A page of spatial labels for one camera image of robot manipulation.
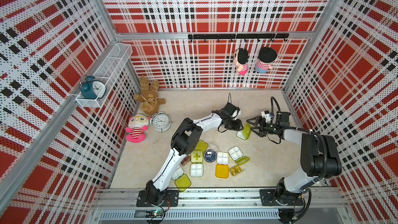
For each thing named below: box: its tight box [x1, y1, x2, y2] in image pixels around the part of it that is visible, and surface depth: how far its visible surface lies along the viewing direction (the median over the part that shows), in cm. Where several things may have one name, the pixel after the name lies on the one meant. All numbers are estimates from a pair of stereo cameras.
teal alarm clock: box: [79, 75, 107, 100], surface depth 64 cm
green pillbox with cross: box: [190, 149, 204, 164], surface depth 88 cm
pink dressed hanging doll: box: [233, 48, 249, 76], surface depth 97 cm
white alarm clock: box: [149, 111, 173, 133], surface depth 100 cm
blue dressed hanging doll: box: [254, 46, 278, 74], surface depth 100 cm
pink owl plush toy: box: [124, 114, 151, 144], surface depth 96 cm
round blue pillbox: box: [203, 148, 218, 163], surface depth 88 cm
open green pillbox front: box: [174, 173, 192, 192], surface depth 82 cm
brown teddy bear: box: [133, 75, 166, 116], surface depth 107 cm
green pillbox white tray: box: [236, 122, 252, 140], surface depth 96 cm
